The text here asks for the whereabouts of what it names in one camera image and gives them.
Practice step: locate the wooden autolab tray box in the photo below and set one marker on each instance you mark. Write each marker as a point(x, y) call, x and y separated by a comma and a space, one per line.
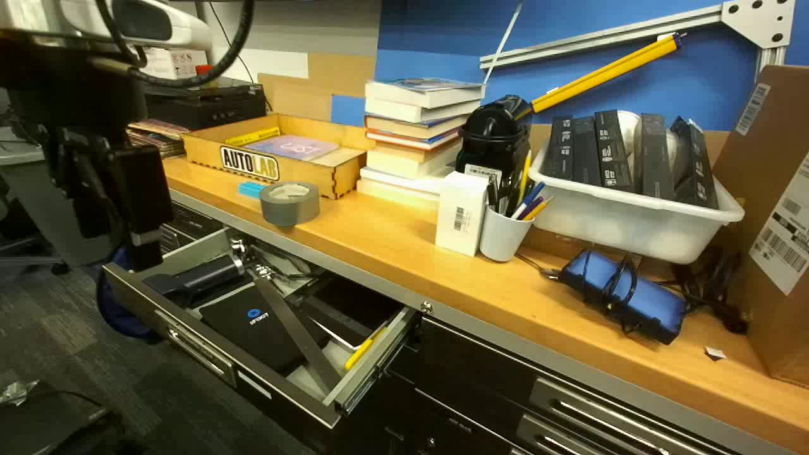
point(279, 165)

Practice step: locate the white pen cup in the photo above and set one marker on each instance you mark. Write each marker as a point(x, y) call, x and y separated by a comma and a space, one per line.
point(503, 232)

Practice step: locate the long grey metal tool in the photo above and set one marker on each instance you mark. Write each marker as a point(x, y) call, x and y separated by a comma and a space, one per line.
point(290, 323)

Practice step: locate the yellow bar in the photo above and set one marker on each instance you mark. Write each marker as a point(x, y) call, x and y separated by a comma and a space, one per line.
point(601, 77)

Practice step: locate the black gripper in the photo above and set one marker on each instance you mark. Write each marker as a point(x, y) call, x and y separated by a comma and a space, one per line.
point(77, 96)

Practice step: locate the aluminium rail with bracket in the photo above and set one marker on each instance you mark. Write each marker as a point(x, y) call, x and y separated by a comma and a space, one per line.
point(615, 31)

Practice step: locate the small white carton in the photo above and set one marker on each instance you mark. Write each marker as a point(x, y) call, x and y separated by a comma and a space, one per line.
point(460, 213)

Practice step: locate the blue pen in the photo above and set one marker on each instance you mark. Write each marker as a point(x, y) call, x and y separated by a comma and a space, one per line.
point(532, 196)

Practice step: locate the brown cardboard box with labels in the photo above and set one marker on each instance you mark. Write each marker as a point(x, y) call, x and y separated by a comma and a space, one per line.
point(772, 229)

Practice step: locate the black boxy device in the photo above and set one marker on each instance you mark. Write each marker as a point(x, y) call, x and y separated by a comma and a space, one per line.
point(491, 135)

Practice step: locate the purple uist booklet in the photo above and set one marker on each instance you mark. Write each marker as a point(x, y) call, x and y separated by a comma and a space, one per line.
point(290, 148)

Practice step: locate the dark blue round bin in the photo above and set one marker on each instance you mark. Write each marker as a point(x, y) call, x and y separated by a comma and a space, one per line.
point(127, 314)

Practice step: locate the black flat electronics box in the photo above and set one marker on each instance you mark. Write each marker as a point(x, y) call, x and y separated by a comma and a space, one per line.
point(206, 103)

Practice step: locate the thick white-paged book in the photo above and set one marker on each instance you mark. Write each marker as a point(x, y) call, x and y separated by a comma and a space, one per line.
point(418, 112)

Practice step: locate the black office chair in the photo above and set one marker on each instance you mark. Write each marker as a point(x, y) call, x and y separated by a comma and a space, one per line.
point(27, 244)

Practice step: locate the thin white rod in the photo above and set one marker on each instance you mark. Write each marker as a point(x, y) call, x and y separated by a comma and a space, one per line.
point(501, 38)

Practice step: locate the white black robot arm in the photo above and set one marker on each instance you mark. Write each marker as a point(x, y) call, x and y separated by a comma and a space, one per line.
point(166, 25)

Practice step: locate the yellow pencil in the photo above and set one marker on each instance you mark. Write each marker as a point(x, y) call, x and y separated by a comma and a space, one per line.
point(523, 178)

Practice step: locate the thin red-edged book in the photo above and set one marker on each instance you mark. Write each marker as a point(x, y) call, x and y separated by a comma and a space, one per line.
point(412, 130)

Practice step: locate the white plastic bin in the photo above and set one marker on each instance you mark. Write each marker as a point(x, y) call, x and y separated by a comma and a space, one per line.
point(633, 221)

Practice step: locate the book with grey-blue cover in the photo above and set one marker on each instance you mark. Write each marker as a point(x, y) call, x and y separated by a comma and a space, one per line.
point(419, 88)

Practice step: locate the black drawer cabinet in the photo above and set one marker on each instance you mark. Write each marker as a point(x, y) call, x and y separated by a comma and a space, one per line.
point(506, 404)

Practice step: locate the thick cream book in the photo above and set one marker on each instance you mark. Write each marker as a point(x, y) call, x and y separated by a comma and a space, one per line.
point(410, 157)

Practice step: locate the black box with blue logo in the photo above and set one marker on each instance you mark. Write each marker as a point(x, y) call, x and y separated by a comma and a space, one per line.
point(254, 323)

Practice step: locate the black slim box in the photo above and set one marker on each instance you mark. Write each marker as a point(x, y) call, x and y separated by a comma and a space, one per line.
point(611, 150)
point(653, 157)
point(692, 165)
point(558, 148)
point(585, 150)

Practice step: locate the open grey metal drawer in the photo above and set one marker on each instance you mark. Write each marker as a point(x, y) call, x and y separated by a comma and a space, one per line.
point(254, 336)

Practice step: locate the grey duct tape roll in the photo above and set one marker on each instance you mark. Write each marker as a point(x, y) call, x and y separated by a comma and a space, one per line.
point(288, 203)

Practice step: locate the wide white book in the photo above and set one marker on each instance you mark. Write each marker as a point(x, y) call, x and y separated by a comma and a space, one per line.
point(395, 184)

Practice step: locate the small white scrap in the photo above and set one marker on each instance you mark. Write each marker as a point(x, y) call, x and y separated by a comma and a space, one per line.
point(714, 352)

